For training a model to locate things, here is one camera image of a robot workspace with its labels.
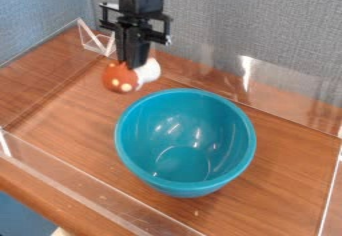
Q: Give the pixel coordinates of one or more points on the clear acrylic left wall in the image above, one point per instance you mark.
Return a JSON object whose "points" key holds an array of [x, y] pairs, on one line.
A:
{"points": [[36, 44]]}

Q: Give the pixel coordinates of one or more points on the clear acrylic right wall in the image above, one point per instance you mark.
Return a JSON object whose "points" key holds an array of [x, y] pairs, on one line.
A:
{"points": [[338, 161]]}

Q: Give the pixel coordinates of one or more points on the clear acrylic back wall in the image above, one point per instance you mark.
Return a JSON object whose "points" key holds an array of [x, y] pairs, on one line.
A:
{"points": [[282, 69]]}

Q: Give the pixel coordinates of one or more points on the clear acrylic wall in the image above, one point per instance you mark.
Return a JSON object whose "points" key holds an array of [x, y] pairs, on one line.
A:
{"points": [[282, 69], [82, 204], [338, 161], [36, 44]]}

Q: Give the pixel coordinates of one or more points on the clear acrylic front wall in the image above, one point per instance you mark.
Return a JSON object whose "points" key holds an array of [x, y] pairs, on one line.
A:
{"points": [[82, 204]]}

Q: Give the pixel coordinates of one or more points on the clear acrylic corner bracket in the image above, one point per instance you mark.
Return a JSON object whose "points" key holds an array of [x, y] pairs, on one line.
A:
{"points": [[97, 43]]}

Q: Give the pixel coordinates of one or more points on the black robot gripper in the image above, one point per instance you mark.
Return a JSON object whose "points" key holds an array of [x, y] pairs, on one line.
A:
{"points": [[137, 22]]}

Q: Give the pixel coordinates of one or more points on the blue plastic bowl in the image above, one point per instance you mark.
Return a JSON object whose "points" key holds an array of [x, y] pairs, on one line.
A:
{"points": [[185, 141]]}

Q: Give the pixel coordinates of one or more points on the brown and white toy mushroom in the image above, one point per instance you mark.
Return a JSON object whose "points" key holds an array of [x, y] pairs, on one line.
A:
{"points": [[124, 80]]}

